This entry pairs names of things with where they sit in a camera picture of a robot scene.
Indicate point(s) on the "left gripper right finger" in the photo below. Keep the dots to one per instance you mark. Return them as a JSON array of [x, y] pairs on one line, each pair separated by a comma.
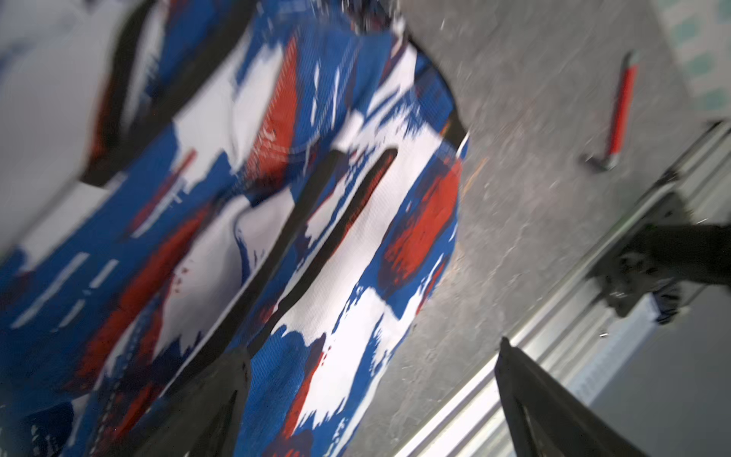
[[544, 418]]

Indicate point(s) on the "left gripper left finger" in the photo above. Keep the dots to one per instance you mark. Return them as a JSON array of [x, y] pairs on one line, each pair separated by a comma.
[[199, 419]]

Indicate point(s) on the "blue white red patterned trousers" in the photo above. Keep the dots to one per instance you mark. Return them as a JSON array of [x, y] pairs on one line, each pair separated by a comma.
[[151, 153]]

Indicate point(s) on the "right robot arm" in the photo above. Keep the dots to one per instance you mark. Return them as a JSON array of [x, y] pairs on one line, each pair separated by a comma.
[[695, 253]]

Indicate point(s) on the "white slotted cable duct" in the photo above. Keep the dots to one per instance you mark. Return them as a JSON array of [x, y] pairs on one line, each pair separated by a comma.
[[611, 349]]

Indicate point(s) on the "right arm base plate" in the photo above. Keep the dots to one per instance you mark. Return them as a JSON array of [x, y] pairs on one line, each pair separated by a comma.
[[626, 275]]

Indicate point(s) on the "red handled hex key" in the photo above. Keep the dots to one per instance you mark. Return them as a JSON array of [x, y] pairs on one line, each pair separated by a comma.
[[621, 115]]

